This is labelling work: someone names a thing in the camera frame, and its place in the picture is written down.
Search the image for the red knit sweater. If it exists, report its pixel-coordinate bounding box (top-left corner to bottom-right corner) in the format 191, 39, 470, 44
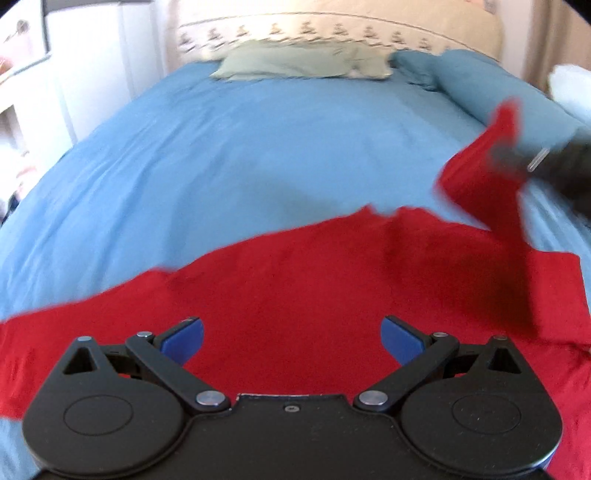
1, 102, 590, 479

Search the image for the white pillow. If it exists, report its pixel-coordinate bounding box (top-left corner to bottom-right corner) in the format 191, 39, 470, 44
548, 64, 591, 125

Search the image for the rolled blue blanket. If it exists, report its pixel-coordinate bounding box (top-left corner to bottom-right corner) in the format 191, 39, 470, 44
389, 49, 590, 152

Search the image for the beige curtain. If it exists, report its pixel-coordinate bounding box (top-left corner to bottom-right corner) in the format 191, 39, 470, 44
523, 0, 590, 92

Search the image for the blue bed sheet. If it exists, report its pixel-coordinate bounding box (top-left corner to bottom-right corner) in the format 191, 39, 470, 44
1, 63, 590, 479

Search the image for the white shelf unit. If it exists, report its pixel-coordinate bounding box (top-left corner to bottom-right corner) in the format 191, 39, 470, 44
1, 1, 72, 216

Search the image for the white wardrobe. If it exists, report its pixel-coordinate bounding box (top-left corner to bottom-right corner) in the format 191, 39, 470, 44
42, 1, 164, 143

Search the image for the green pillow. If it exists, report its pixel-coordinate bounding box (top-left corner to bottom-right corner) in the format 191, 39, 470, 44
211, 40, 392, 81

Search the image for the beige quilted headboard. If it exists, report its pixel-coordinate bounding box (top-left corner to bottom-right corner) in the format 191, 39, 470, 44
169, 0, 504, 61

